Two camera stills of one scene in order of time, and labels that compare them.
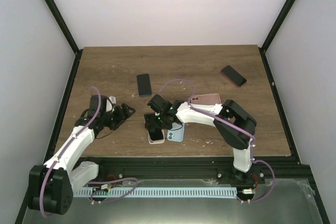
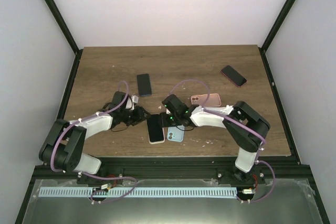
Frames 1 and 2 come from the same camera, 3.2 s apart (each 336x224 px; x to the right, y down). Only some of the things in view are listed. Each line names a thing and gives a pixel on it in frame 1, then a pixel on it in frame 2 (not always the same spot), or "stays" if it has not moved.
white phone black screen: [156, 135] stays
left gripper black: [122, 118] -> [139, 116]
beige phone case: [157, 141] stays
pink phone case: [206, 99] stays
